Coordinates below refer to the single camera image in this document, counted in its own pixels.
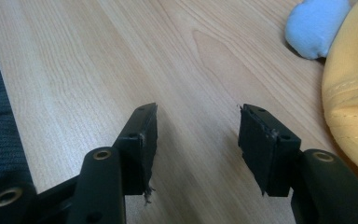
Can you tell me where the light blue plush toy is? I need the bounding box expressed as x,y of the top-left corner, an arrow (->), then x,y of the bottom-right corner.
284,0 -> 352,61

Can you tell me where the dark knitted cloth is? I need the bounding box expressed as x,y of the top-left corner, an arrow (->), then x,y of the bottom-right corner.
0,8 -> 35,194

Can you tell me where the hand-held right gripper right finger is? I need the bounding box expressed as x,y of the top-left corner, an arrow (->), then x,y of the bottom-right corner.
238,103 -> 358,224

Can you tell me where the yellow plush toy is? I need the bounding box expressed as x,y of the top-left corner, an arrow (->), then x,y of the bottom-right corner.
321,0 -> 358,188

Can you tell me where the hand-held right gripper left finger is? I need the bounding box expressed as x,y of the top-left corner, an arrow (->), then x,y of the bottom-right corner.
68,102 -> 158,224

